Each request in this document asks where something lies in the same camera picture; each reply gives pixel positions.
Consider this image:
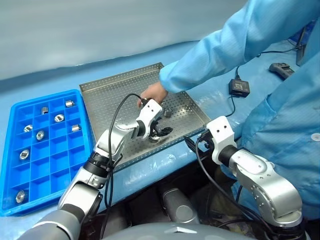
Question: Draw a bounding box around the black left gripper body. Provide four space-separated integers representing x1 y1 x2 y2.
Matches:
147 117 163 138

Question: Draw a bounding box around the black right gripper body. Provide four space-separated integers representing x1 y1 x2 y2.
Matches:
196 130 214 150

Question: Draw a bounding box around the perforated steel tray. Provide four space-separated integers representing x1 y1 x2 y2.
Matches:
79 62 213 172

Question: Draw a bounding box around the blue compartment plastic tray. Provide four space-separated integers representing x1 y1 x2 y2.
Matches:
0 89 97 217

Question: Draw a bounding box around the person's bare hand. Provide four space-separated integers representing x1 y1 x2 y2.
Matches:
136 81 169 109

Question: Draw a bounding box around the grey rounded robot leg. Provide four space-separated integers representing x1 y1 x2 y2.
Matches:
162 187 201 225

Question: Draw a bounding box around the small black box device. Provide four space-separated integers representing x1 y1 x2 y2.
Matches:
228 78 251 97

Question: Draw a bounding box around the person in blue coat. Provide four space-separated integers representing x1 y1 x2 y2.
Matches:
219 14 320 221

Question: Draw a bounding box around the grey robot torso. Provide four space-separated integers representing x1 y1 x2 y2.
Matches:
102 222 253 240

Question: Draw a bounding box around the black handheld remote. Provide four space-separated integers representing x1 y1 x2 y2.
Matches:
268 62 296 81

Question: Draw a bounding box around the blue plastic table cover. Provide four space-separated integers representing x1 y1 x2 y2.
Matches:
0 37 320 240

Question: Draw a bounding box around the dark grey upright panel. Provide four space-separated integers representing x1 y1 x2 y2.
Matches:
296 24 309 67

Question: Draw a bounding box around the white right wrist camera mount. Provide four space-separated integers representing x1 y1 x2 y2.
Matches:
205 115 238 166

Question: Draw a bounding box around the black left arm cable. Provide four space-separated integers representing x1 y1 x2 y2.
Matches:
99 93 151 240

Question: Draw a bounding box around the thin black device cable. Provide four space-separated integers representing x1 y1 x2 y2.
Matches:
234 37 307 81
226 94 237 118

